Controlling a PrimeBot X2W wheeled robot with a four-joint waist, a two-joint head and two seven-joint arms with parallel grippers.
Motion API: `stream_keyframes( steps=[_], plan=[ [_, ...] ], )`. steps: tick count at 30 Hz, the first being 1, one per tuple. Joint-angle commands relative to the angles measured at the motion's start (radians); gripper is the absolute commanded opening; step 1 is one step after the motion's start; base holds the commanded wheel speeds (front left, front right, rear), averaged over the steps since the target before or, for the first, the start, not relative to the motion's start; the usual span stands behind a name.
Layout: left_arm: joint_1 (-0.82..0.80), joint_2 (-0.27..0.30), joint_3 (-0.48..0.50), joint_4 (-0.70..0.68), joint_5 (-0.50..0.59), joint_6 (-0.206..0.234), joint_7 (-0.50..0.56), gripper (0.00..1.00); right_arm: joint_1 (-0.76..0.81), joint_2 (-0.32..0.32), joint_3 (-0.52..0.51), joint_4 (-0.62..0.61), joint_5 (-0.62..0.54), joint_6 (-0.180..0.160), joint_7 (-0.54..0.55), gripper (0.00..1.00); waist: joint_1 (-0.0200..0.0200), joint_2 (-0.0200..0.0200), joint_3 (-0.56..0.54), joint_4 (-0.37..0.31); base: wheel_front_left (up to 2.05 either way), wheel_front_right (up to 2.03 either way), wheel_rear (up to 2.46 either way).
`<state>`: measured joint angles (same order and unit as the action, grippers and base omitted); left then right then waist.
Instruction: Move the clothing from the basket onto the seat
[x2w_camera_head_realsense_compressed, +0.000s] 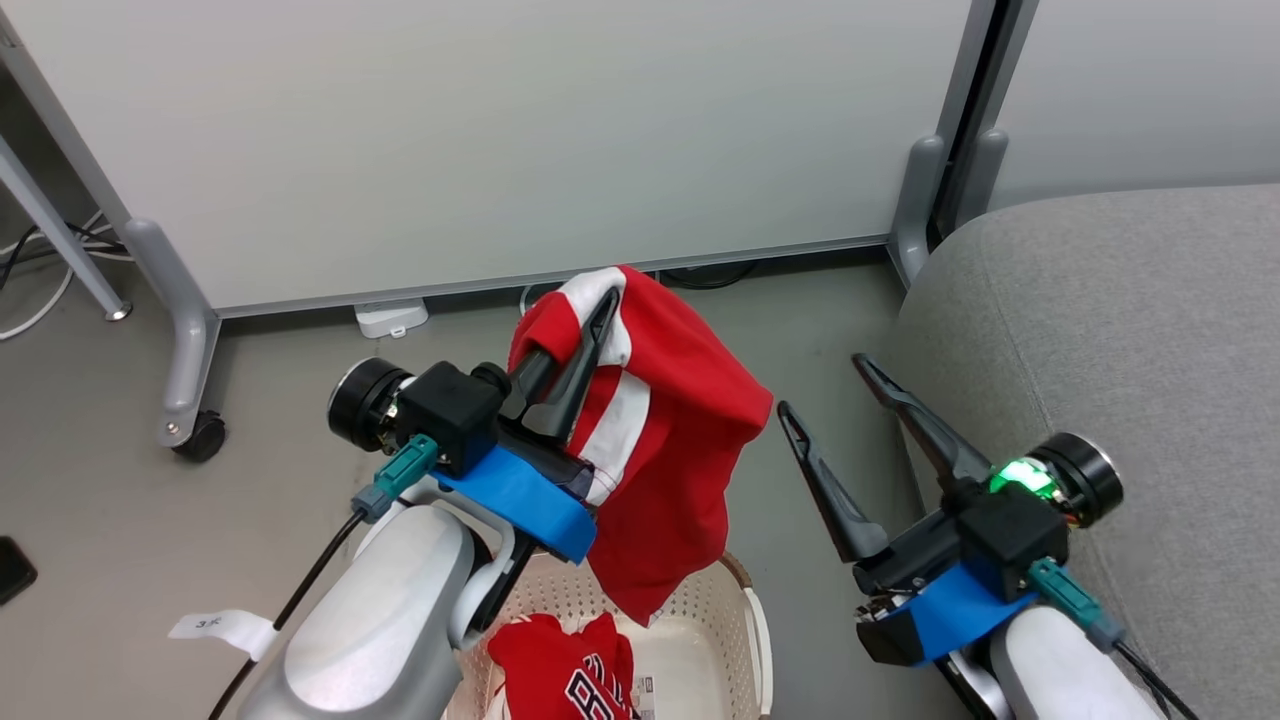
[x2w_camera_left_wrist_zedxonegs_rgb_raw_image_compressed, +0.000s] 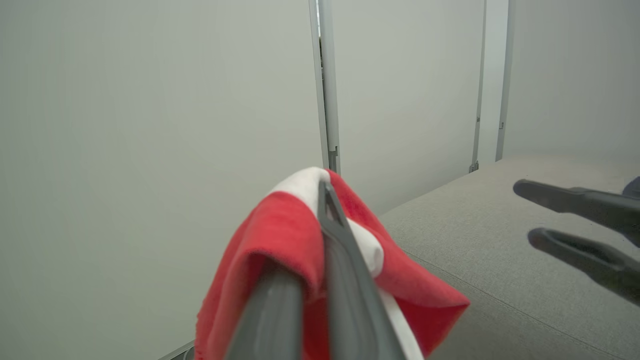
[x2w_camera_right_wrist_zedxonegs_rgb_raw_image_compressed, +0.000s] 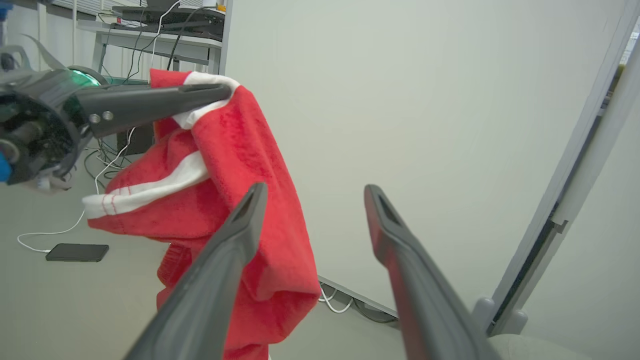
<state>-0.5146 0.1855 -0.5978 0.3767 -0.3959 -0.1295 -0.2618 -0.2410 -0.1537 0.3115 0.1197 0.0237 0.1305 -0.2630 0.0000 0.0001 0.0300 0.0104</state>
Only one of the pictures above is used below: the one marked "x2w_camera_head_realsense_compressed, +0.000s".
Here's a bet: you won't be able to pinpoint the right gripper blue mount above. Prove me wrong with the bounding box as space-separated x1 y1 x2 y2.
777 352 1124 668

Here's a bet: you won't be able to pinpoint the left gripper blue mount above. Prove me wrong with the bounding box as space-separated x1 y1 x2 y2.
327 287 623 567

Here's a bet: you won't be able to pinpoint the red white striped garment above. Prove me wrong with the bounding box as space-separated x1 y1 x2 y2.
507 265 774 627

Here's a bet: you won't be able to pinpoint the red jersey with number print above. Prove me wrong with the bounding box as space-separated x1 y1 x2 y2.
487 612 642 720

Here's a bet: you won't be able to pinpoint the cream perforated laundry basket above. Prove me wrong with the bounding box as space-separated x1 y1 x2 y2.
445 550 774 720

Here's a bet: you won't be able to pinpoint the large white partition panel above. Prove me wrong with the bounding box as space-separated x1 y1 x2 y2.
0 0 1001 321

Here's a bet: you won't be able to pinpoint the grey curved partition foot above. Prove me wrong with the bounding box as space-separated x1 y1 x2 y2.
887 134 947 289

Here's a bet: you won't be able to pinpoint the grey fabric sofa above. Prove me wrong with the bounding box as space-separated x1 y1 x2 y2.
878 183 1280 720

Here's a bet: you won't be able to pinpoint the grey foot of narrow partition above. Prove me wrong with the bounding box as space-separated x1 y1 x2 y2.
958 127 1010 233

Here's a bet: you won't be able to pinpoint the grey partition leg with caster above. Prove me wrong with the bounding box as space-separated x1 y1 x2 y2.
122 217 228 464

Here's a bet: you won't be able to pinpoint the narrow white partition panel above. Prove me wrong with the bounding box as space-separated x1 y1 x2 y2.
988 0 1280 213

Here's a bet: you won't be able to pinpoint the grey metal table leg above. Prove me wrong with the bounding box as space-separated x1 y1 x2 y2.
0 133 134 324

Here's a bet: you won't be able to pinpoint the flat black object on floor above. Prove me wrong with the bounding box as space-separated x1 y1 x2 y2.
0 536 39 607

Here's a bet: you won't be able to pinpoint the black cable under partition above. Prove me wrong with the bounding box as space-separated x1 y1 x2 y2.
655 260 763 292

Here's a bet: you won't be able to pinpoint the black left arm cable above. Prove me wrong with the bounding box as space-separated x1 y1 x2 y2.
208 434 442 720

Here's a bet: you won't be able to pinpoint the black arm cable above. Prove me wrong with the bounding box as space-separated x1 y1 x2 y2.
1027 557 1203 720
208 434 442 720

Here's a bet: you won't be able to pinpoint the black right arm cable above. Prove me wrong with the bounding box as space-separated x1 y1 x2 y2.
1027 557 1203 720

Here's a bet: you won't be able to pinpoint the white label on cable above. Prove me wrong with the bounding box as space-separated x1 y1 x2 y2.
168 609 277 662

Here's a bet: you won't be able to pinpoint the white floor cables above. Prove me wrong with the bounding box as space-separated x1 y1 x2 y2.
0 208 134 343

